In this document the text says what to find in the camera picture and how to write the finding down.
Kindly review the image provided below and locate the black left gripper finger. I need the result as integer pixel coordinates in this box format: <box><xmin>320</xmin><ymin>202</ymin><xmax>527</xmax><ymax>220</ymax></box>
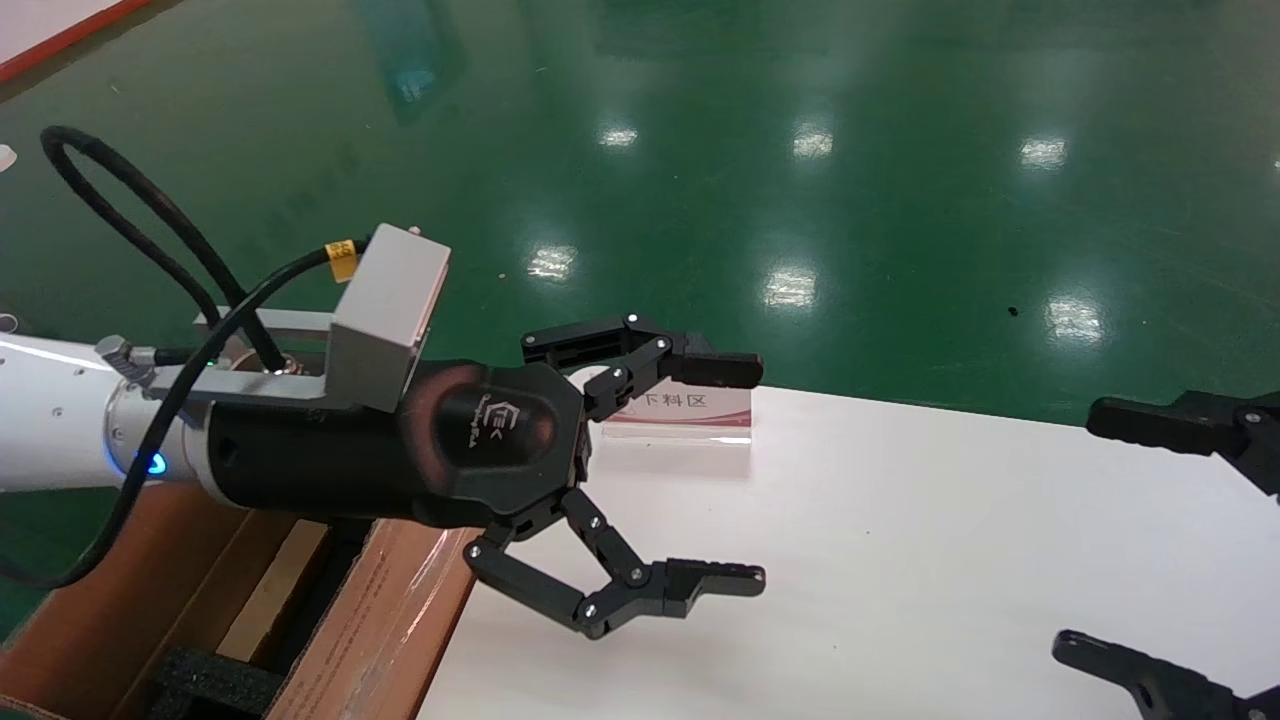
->
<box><xmin>463</xmin><ymin>488</ymin><xmax>768</xmax><ymax>641</ymax></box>
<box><xmin>520</xmin><ymin>314</ymin><xmax>766</xmax><ymax>423</ymax></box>

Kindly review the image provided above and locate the large cardboard box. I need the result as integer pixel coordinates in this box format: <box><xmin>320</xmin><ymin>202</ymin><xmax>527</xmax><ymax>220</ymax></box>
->
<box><xmin>0</xmin><ymin>480</ymin><xmax>483</xmax><ymax>720</ymax></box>

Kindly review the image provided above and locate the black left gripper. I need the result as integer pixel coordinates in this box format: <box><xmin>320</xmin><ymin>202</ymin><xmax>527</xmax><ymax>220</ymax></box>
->
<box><xmin>205</xmin><ymin>360</ymin><xmax>591</xmax><ymax>531</ymax></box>

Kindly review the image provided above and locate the black foam insert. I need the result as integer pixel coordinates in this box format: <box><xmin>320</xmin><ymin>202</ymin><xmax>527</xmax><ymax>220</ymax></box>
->
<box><xmin>150</xmin><ymin>648</ymin><xmax>286</xmax><ymax>720</ymax></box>

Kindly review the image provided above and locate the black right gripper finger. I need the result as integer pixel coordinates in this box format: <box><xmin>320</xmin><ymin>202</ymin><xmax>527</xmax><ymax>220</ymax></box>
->
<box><xmin>1087</xmin><ymin>390</ymin><xmax>1280</xmax><ymax>498</ymax></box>
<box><xmin>1052</xmin><ymin>630</ymin><xmax>1280</xmax><ymax>720</ymax></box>

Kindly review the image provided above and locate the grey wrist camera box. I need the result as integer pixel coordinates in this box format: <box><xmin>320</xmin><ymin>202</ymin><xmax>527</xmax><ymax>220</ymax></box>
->
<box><xmin>325</xmin><ymin>225</ymin><xmax>451</xmax><ymax>413</ymax></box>

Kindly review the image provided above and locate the white acrylic sign with text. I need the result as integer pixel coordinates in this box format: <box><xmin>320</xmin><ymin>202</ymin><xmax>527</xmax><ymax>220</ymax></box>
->
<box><xmin>598</xmin><ymin>385</ymin><xmax>753</xmax><ymax>446</ymax></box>

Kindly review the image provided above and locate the silver camera mount bracket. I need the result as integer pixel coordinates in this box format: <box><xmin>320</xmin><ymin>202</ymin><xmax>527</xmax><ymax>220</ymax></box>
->
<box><xmin>195</xmin><ymin>308</ymin><xmax>336</xmax><ymax>406</ymax></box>

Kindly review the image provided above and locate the black cable with yellow tag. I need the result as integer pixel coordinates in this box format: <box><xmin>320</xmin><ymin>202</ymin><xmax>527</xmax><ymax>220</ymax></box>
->
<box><xmin>0</xmin><ymin>235</ymin><xmax>373</xmax><ymax>591</ymax></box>

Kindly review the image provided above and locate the black looped cable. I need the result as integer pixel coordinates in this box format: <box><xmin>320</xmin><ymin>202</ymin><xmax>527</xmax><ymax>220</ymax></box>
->
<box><xmin>40</xmin><ymin>125</ymin><xmax>293</xmax><ymax>373</ymax></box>

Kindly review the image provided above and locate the small cardboard box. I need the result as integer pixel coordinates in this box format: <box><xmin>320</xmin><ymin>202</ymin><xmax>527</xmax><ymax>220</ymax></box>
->
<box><xmin>215</xmin><ymin>518</ymin><xmax>333</xmax><ymax>663</ymax></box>

